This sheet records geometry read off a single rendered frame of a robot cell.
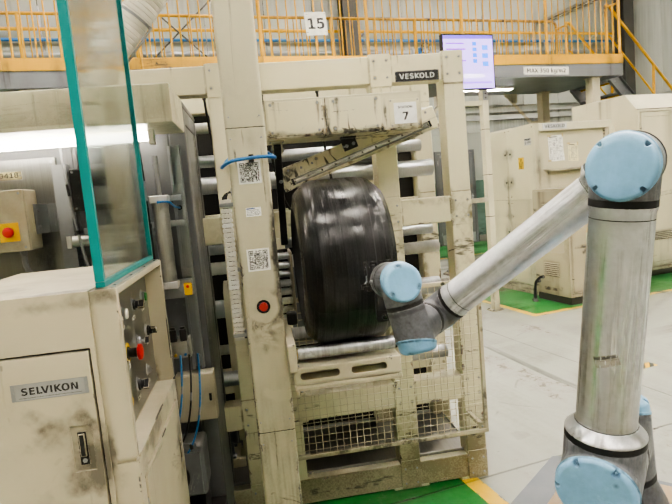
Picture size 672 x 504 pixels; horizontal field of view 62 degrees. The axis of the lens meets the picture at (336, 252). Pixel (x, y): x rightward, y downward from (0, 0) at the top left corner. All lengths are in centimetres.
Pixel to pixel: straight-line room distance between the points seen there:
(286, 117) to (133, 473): 135
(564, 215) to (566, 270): 516
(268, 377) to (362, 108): 105
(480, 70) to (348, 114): 403
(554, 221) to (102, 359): 99
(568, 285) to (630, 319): 529
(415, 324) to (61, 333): 75
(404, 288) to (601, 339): 41
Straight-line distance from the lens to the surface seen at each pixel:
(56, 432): 133
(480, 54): 615
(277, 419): 200
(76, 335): 126
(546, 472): 175
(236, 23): 194
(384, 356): 188
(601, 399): 118
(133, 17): 227
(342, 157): 228
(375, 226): 172
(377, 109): 219
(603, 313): 112
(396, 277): 125
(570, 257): 635
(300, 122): 214
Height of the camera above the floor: 142
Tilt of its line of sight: 6 degrees down
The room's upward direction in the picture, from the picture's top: 5 degrees counter-clockwise
